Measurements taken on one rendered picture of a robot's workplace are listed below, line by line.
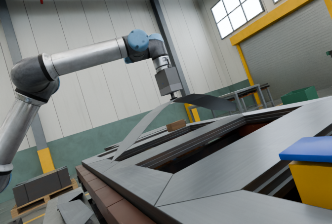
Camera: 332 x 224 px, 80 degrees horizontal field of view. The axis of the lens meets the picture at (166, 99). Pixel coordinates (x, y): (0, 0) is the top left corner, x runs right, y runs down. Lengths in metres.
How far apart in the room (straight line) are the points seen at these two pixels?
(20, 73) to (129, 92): 7.79
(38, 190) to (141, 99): 5.03
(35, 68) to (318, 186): 0.73
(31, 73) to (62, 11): 8.71
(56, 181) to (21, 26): 5.83
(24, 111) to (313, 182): 0.86
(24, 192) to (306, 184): 5.12
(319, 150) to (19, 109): 0.87
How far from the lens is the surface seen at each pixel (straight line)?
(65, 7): 9.56
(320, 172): 0.27
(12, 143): 0.93
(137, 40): 0.73
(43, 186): 5.21
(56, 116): 7.95
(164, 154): 0.73
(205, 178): 0.37
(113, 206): 0.48
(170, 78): 0.85
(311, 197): 0.30
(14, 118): 0.91
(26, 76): 0.77
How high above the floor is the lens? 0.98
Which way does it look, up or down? 4 degrees up
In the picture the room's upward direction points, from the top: 18 degrees counter-clockwise
